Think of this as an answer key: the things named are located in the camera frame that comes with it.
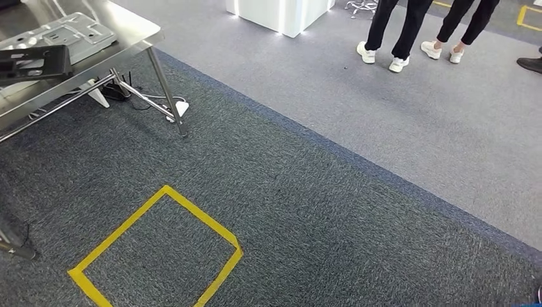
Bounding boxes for person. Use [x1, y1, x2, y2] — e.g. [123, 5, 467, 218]
[357, 0, 435, 74]
[516, 46, 542, 75]
[420, 0, 500, 65]

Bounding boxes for chrome chair base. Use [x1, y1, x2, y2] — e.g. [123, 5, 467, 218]
[343, 0, 380, 20]

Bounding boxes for white power strip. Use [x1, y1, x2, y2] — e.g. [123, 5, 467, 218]
[164, 100, 190, 123]

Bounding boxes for steel workbench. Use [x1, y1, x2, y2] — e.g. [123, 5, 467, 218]
[0, 0, 189, 260]

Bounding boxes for long black plastic car part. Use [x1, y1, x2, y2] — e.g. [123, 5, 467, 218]
[0, 44, 74, 88]

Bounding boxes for stamped silver metal panel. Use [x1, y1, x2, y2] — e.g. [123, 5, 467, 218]
[0, 12, 118, 65]

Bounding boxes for black power adapter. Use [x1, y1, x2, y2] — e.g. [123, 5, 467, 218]
[100, 72, 133, 102]

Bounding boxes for white lit display counter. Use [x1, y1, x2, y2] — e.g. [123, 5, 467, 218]
[224, 0, 336, 39]

